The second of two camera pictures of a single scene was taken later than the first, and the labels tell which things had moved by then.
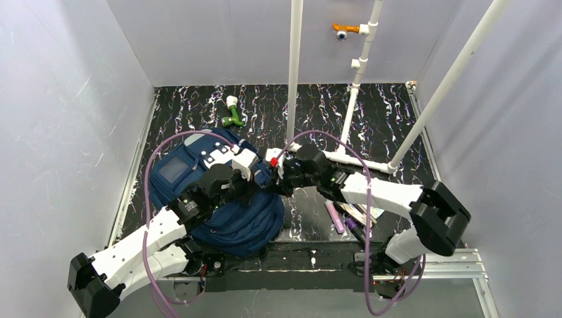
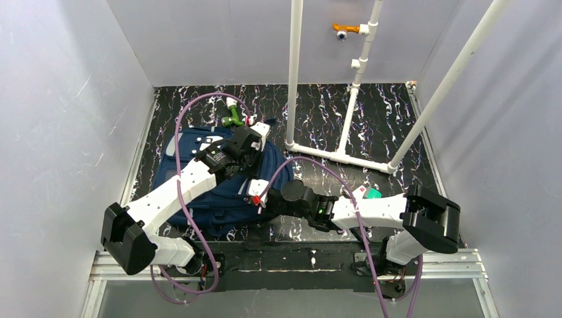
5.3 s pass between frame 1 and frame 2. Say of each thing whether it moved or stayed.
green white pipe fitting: stayed
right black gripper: moved
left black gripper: moved
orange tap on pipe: stayed
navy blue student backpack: moved
